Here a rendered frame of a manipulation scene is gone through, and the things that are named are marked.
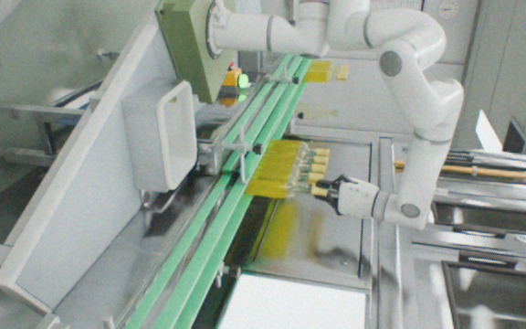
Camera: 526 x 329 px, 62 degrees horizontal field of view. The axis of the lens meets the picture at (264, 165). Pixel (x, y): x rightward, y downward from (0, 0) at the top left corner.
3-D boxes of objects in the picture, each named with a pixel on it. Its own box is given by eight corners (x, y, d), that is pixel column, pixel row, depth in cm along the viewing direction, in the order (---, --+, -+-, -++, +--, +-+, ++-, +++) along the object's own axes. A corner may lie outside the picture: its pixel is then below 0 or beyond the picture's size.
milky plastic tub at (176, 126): (137, 190, 103) (171, 194, 101) (121, 100, 92) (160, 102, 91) (167, 157, 118) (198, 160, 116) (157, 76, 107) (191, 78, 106)
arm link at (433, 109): (397, 107, 109) (362, 129, 100) (414, 21, 96) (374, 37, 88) (459, 132, 99) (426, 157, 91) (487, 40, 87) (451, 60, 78)
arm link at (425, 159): (418, 119, 104) (402, 188, 116) (405, 144, 95) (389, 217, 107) (456, 127, 101) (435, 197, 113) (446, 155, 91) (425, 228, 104)
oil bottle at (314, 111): (280, 117, 209) (336, 122, 204) (280, 106, 206) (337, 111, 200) (283, 111, 213) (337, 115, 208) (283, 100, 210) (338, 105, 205)
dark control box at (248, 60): (237, 70, 176) (258, 71, 174) (237, 50, 172) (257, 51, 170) (243, 65, 183) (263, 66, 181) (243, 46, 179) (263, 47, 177)
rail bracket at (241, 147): (216, 183, 120) (261, 187, 117) (213, 126, 112) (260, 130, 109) (220, 177, 122) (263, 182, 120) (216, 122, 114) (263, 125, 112)
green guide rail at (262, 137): (222, 171, 123) (249, 175, 121) (221, 168, 123) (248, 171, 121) (309, 38, 273) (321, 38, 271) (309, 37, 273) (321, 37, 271)
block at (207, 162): (192, 175, 120) (216, 176, 119) (189, 143, 116) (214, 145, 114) (196, 168, 123) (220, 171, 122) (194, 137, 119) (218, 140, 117)
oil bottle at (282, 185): (224, 192, 129) (295, 200, 125) (223, 175, 126) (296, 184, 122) (229, 182, 134) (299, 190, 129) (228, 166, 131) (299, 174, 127)
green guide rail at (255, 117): (220, 147, 120) (248, 150, 118) (220, 144, 119) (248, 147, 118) (309, 26, 270) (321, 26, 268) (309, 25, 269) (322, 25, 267)
